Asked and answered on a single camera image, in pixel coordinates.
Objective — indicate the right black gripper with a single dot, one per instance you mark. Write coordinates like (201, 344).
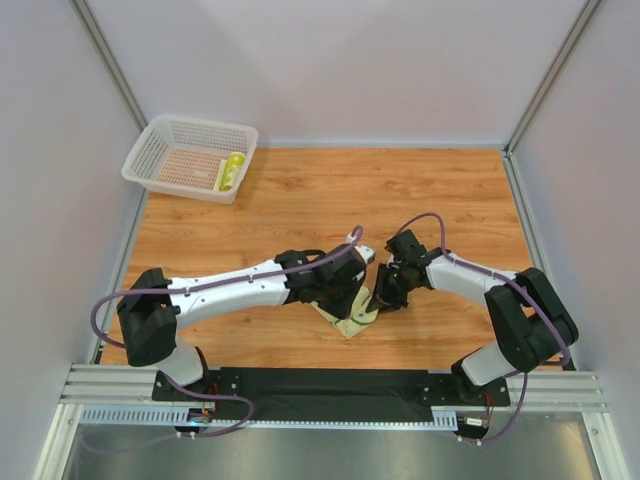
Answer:
(388, 292)

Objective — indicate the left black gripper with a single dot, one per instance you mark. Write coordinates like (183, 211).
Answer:
(339, 298)

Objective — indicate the dark green patterned towel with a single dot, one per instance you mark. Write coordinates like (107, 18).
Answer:
(359, 319)

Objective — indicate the yellow-green crocodile towel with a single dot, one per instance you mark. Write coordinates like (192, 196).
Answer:
(229, 171)

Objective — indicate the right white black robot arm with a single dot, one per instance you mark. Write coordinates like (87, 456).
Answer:
(531, 325)

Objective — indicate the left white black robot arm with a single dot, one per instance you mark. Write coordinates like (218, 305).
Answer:
(157, 307)

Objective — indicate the black cloth strip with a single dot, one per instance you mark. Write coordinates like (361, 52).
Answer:
(329, 395)

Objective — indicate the white plastic mesh basket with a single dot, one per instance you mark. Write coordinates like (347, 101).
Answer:
(181, 156)

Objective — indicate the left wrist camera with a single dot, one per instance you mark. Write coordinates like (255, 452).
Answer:
(356, 260)

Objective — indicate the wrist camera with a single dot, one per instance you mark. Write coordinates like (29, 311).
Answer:
(405, 248)
(356, 260)

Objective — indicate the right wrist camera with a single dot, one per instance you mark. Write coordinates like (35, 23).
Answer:
(405, 248)

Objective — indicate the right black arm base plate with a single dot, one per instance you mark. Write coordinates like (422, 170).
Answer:
(465, 391)

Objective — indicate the grey slotted cable duct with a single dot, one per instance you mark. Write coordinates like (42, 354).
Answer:
(186, 417)

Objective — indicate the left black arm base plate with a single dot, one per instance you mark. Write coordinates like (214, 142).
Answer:
(200, 386)

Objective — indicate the aluminium front rail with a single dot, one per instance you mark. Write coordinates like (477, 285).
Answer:
(541, 391)

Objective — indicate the right aluminium frame post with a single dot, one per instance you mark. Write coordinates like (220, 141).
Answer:
(559, 61)

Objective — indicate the aluminium frame post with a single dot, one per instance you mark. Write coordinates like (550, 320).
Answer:
(559, 61)
(96, 36)

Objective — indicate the left aluminium frame post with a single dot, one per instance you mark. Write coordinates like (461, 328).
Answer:
(96, 36)

